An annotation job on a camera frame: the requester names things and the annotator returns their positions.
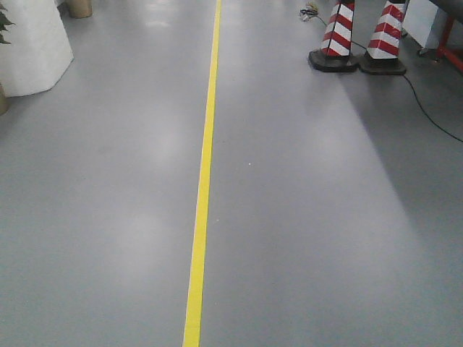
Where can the left red white cone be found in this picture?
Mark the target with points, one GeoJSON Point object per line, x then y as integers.
{"type": "Point", "coordinates": [335, 52]}

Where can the red white cone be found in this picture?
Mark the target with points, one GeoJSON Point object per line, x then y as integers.
{"type": "Point", "coordinates": [381, 57]}
{"type": "Point", "coordinates": [335, 52]}

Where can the yellow floor tape line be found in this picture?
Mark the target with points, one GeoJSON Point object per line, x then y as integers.
{"type": "Point", "coordinates": [194, 307]}

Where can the right red white cone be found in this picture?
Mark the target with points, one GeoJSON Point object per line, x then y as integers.
{"type": "Point", "coordinates": [381, 57]}

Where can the white angular pedestal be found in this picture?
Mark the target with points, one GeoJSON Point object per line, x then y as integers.
{"type": "Point", "coordinates": [38, 51]}

